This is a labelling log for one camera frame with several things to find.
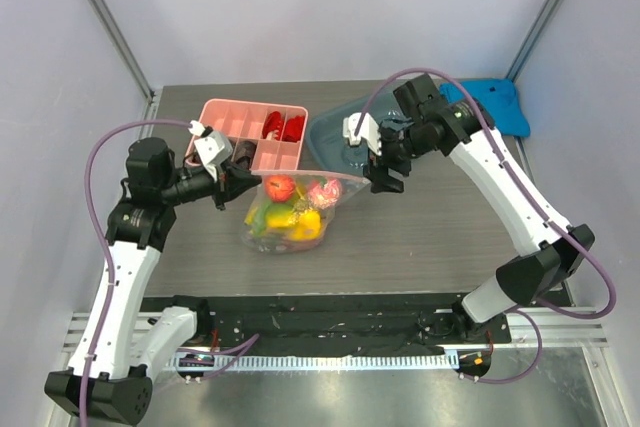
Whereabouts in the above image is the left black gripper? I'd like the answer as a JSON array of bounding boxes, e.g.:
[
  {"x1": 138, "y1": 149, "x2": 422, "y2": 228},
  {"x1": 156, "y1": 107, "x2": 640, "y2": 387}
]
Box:
[{"x1": 160, "y1": 158, "x2": 262, "y2": 210}]

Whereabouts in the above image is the green cucumber toy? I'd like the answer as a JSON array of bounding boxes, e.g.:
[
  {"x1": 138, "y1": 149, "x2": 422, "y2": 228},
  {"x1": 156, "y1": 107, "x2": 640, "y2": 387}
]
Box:
[{"x1": 245, "y1": 201, "x2": 272, "y2": 237}]

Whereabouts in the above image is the red strawberry toy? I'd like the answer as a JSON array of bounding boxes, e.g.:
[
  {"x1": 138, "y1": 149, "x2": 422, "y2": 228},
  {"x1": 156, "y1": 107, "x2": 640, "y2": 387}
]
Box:
[{"x1": 263, "y1": 174, "x2": 296, "y2": 203}]

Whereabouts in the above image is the pink peach toy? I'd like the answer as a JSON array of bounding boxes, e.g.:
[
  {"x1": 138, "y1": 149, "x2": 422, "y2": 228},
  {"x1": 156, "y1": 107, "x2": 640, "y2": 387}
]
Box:
[{"x1": 307, "y1": 178, "x2": 342, "y2": 209}]

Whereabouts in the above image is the clear pink zip top bag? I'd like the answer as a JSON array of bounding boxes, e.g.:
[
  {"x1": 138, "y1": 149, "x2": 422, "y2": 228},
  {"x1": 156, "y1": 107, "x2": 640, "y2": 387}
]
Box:
[{"x1": 241, "y1": 170, "x2": 370, "y2": 254}]

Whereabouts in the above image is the yellow bell pepper toy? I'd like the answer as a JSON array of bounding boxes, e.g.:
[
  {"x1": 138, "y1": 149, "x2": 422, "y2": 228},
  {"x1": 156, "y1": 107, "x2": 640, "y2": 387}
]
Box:
[{"x1": 289, "y1": 210, "x2": 323, "y2": 241}]

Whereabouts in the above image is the green lime toy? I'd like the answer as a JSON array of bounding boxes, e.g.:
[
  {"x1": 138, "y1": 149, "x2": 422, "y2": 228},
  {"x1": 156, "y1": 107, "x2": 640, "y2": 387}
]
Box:
[{"x1": 266, "y1": 203, "x2": 298, "y2": 230}]

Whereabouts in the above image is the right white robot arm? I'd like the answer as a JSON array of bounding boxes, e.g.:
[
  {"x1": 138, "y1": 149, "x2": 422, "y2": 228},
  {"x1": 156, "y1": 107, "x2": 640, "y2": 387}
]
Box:
[{"x1": 343, "y1": 69, "x2": 595, "y2": 342}]

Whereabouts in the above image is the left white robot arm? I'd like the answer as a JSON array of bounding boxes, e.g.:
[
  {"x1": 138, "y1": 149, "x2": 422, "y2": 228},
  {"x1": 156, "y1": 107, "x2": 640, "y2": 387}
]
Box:
[{"x1": 45, "y1": 131, "x2": 261, "y2": 426}]

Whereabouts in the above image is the dark rolled sock right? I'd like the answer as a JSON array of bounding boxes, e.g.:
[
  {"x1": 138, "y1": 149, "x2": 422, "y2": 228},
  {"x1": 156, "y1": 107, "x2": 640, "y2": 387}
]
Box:
[{"x1": 233, "y1": 140, "x2": 257, "y2": 170}]

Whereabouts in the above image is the pink divided organizer box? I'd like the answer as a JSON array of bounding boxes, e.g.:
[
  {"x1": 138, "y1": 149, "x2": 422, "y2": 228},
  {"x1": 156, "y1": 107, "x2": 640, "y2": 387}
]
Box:
[{"x1": 199, "y1": 99, "x2": 309, "y2": 171}]

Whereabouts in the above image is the red fabric item left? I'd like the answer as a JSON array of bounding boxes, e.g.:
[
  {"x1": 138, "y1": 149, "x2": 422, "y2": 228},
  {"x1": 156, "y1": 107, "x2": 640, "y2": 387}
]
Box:
[{"x1": 262, "y1": 111, "x2": 285, "y2": 141}]

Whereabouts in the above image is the red fabric item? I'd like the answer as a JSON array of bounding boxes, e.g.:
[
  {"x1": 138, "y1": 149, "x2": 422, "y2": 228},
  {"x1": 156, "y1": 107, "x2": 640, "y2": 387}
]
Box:
[
  {"x1": 281, "y1": 115, "x2": 306, "y2": 143},
  {"x1": 262, "y1": 111, "x2": 285, "y2": 141}
]

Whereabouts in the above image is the red fabric item right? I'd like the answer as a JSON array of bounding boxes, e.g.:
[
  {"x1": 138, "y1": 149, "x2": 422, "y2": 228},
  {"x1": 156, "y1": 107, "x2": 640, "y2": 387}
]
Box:
[{"x1": 281, "y1": 115, "x2": 306, "y2": 143}]

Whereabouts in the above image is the teal plastic fruit tray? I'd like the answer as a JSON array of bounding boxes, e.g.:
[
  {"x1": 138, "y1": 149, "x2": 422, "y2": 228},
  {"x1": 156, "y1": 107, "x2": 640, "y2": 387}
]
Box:
[{"x1": 305, "y1": 91, "x2": 410, "y2": 176}]

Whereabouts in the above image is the folded blue cloth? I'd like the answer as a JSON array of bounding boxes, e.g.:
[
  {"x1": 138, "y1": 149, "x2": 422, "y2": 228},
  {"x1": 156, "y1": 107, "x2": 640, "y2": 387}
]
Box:
[{"x1": 461, "y1": 79, "x2": 530, "y2": 137}]

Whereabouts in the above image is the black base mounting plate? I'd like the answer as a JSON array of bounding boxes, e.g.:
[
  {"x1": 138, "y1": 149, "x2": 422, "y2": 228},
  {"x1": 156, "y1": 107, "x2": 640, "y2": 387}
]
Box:
[{"x1": 139, "y1": 295, "x2": 511, "y2": 348}]

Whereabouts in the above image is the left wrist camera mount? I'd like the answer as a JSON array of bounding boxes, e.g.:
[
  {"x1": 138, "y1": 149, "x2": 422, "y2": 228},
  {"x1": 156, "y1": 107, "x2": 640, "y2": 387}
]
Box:
[{"x1": 188, "y1": 120, "x2": 233, "y2": 181}]

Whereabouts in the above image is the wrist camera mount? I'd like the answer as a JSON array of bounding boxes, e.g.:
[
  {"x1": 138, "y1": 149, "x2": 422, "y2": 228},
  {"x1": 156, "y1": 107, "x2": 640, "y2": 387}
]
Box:
[
  {"x1": 188, "y1": 120, "x2": 233, "y2": 181},
  {"x1": 342, "y1": 112, "x2": 382, "y2": 156}
]

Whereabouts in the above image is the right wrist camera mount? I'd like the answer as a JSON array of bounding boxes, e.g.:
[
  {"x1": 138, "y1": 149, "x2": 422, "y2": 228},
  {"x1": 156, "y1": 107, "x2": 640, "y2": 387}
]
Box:
[{"x1": 342, "y1": 112, "x2": 382, "y2": 156}]

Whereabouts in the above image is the white slotted cable duct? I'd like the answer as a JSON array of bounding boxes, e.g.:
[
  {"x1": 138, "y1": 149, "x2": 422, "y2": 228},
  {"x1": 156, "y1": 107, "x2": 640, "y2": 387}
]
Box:
[{"x1": 165, "y1": 350, "x2": 459, "y2": 373}]

